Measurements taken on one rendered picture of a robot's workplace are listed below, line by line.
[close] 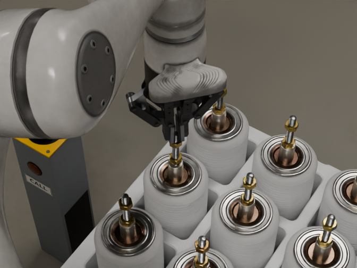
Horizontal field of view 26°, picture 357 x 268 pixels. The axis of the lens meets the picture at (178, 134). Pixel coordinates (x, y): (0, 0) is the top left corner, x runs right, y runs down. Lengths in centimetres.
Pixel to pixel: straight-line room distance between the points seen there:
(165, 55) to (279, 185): 33
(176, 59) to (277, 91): 71
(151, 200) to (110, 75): 59
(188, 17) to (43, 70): 37
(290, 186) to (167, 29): 37
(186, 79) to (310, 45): 83
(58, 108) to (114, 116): 102
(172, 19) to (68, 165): 36
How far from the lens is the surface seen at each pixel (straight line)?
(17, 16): 54
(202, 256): 99
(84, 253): 115
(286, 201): 117
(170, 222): 115
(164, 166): 113
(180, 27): 86
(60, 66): 50
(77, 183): 119
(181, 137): 104
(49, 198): 118
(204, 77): 88
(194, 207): 113
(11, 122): 53
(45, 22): 52
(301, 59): 165
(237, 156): 120
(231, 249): 109
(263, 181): 115
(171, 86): 87
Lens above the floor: 116
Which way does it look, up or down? 51 degrees down
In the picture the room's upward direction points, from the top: straight up
